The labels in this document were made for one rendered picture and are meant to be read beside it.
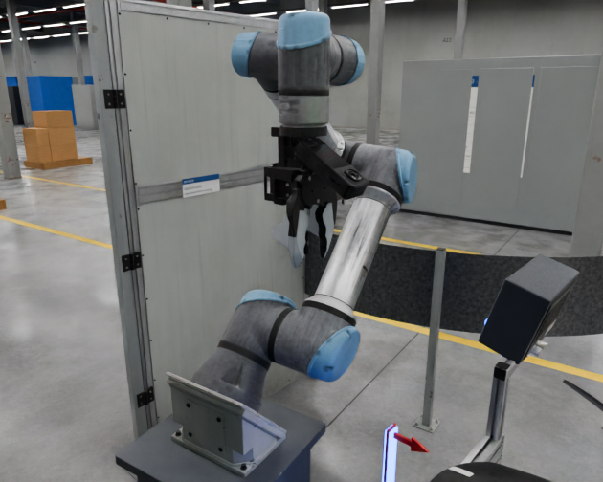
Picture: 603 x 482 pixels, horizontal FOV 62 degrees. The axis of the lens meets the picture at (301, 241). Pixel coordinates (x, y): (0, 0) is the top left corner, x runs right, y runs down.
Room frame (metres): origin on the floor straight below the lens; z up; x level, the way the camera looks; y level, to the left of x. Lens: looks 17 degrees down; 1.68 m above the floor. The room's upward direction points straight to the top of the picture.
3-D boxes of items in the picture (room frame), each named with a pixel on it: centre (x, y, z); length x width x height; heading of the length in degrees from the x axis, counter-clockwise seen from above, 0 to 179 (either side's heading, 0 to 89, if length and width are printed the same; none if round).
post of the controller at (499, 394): (1.05, -0.48, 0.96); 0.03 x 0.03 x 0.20; 49
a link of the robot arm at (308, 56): (0.77, 0.00, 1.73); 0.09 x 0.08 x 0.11; 151
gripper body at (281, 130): (0.77, 0.00, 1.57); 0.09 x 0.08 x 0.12; 49
